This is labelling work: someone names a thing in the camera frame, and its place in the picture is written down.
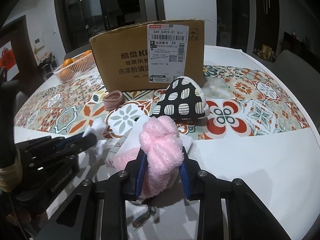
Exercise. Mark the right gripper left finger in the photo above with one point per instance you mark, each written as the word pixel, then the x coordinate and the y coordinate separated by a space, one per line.
pixel 136 170

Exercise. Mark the white tissue paper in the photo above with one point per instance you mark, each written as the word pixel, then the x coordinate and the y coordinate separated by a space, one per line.
pixel 96 152

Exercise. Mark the brown cardboard box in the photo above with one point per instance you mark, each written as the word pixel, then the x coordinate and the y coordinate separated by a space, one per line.
pixel 150 55

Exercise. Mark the orange fruit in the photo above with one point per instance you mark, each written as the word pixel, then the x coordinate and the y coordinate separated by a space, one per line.
pixel 67 62

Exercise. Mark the grey dining chair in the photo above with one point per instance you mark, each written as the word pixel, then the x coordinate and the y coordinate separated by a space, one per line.
pixel 301 79

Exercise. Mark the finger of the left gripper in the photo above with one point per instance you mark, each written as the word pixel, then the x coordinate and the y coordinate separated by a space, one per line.
pixel 80 145
pixel 63 141

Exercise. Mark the pink fluffy towel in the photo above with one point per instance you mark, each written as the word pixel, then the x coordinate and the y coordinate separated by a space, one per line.
pixel 154 184

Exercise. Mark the left hand gloved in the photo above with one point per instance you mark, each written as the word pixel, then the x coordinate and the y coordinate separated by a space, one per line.
pixel 11 176

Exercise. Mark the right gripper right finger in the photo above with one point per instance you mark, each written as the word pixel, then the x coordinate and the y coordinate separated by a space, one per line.
pixel 188 174

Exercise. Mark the white fruit basket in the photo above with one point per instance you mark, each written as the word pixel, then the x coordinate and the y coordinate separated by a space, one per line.
pixel 82 63

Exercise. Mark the patterned tablecloth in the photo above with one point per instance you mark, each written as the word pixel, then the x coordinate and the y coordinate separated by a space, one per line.
pixel 262 126

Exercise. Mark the red fu wall poster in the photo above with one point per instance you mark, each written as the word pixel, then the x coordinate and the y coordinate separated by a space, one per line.
pixel 8 61

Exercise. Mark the black white patterned pouch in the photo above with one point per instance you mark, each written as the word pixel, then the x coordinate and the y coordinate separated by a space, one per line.
pixel 182 100

